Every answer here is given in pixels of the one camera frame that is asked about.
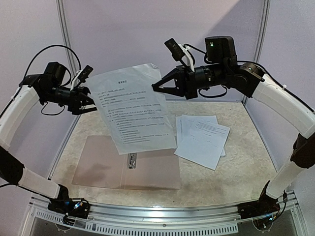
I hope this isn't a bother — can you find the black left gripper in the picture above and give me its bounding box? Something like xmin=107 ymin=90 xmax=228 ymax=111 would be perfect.
xmin=42 ymin=84 xmax=103 ymax=114

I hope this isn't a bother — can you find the printed white top sheet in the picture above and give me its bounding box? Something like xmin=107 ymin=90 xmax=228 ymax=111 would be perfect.
xmin=87 ymin=63 xmax=177 ymax=154

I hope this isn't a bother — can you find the pink paper folder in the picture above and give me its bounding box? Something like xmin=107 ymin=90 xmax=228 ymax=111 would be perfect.
xmin=72 ymin=135 xmax=181 ymax=190

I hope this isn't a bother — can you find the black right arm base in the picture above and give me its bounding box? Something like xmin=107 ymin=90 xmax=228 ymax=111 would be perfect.
xmin=237 ymin=194 xmax=280 ymax=219

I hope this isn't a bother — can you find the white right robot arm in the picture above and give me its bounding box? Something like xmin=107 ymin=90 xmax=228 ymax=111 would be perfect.
xmin=153 ymin=36 xmax=315 ymax=214

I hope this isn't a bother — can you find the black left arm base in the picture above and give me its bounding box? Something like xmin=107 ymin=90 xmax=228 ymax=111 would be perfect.
xmin=48 ymin=192 xmax=91 ymax=219

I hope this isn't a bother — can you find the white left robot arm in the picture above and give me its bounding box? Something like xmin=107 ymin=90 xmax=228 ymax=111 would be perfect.
xmin=0 ymin=62 xmax=96 ymax=213

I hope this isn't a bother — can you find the metal folder clip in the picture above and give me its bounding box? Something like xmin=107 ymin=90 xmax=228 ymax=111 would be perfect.
xmin=127 ymin=153 xmax=137 ymax=169

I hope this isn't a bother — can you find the white paper stack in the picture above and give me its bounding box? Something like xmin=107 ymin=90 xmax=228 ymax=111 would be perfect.
xmin=174 ymin=115 xmax=230 ymax=170

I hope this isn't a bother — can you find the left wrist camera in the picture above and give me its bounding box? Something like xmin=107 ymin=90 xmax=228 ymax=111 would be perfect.
xmin=70 ymin=65 xmax=94 ymax=90

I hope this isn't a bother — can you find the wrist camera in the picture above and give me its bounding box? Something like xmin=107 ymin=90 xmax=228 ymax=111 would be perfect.
xmin=164 ymin=38 xmax=195 ymax=72
xmin=70 ymin=65 xmax=94 ymax=90

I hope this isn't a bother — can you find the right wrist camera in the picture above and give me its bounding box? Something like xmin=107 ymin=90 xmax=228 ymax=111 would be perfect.
xmin=164 ymin=38 xmax=195 ymax=72

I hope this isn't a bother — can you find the aluminium frame left post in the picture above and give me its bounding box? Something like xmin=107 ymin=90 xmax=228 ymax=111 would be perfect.
xmin=56 ymin=0 xmax=79 ymax=77

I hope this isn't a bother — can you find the aluminium frame post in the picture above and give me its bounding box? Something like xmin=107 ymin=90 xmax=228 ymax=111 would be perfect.
xmin=241 ymin=0 xmax=271 ymax=104
xmin=56 ymin=0 xmax=79 ymax=77

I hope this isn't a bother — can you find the aluminium frame right post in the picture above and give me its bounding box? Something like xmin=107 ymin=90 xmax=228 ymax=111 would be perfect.
xmin=241 ymin=0 xmax=271 ymax=104

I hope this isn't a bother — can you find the aluminium front rail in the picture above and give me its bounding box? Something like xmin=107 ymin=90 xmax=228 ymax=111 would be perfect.
xmin=22 ymin=191 xmax=308 ymax=236

